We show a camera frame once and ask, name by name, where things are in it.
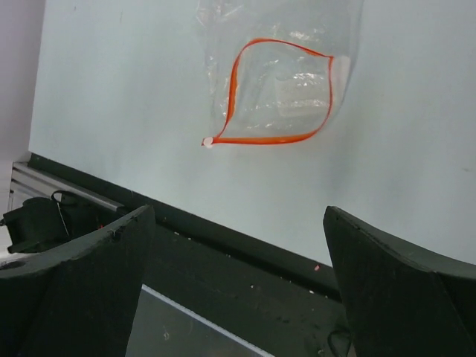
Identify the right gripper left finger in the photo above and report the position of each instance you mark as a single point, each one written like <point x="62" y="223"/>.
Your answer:
<point x="80" y="298"/>

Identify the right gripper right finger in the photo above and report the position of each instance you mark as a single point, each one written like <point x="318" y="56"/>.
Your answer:
<point x="400" y="299"/>

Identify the clear orange zip bag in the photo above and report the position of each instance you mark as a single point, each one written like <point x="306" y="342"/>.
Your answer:
<point x="277" y="70"/>

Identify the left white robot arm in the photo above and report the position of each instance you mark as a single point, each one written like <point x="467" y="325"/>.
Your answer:
<point x="65" y="224"/>

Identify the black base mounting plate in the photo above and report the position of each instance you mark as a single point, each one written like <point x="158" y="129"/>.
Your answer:
<point x="211" y="291"/>

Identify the aluminium front rail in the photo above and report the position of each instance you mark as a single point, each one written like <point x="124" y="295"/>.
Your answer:
<point x="27" y="183"/>

